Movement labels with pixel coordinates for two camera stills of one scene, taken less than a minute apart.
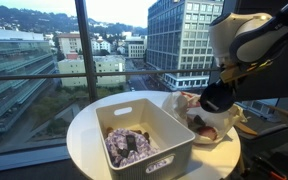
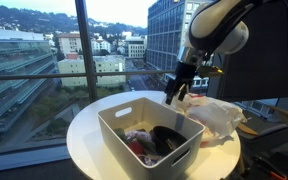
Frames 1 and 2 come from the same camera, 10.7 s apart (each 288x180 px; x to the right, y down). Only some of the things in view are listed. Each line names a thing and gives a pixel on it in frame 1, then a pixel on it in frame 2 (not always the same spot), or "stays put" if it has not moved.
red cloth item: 208,131 to 137,147
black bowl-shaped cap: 196,124 to 165,140
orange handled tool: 270,168 stays put
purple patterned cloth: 117,139 to 132,134
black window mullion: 85,37 stays put
